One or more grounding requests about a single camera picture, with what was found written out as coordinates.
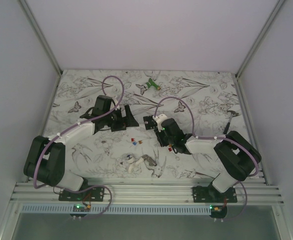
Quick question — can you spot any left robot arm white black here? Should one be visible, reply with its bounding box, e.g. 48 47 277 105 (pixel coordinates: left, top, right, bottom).
23 95 139 201

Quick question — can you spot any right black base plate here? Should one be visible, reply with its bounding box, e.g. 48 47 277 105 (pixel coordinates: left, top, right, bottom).
192 185 238 204

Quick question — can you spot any left aluminium corner post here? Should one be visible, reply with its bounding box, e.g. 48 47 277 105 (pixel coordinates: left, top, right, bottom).
17 0 63 76

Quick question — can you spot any perforated grey cable duct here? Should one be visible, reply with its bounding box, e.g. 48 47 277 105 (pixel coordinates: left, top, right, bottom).
21 203 211 216

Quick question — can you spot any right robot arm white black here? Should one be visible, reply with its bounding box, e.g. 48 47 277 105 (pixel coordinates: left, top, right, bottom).
152 114 261 203

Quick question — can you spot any right small circuit board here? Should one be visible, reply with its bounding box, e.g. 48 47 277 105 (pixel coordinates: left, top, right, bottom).
209 205 227 213

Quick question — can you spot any left small circuit board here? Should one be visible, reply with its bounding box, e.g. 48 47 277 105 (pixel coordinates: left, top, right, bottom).
73 203 91 213

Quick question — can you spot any small grey hammer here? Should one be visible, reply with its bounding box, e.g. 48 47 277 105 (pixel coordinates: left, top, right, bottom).
223 110 239 135

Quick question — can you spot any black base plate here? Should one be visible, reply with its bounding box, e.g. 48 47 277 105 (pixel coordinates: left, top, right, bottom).
192 185 238 204
58 187 105 202

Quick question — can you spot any grey metal bracket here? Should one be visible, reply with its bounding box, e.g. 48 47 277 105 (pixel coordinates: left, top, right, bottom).
141 154 158 170

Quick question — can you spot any floral printed table mat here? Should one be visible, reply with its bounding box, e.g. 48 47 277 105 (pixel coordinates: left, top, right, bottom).
43 69 249 179

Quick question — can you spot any small circuit board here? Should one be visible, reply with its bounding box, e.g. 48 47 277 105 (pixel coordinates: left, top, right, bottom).
209 205 227 213
73 203 91 213

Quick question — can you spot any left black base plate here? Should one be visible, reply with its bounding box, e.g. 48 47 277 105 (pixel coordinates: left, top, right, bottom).
58 187 105 202

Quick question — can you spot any aluminium corner post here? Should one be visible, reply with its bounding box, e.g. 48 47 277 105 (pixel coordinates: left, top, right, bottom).
234 0 287 78
17 0 63 76

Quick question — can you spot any green spray nozzle toy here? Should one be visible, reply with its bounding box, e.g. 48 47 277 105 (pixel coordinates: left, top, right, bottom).
142 78 161 91

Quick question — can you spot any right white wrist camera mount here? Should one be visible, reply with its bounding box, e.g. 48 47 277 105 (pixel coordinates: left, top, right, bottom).
152 114 168 132

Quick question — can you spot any black fuse box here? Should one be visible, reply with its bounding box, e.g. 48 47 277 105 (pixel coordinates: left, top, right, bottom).
143 115 158 130

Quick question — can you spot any aluminium rail frame front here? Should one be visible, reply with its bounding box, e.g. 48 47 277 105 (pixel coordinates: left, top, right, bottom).
10 177 284 206

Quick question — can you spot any right aluminium corner post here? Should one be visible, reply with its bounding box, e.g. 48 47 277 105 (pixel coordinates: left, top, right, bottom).
234 0 287 78

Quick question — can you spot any white pipe fitting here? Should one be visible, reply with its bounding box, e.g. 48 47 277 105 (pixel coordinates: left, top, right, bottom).
122 153 144 174

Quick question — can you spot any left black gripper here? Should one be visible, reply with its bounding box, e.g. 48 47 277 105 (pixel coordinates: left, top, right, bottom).
104 105 139 132

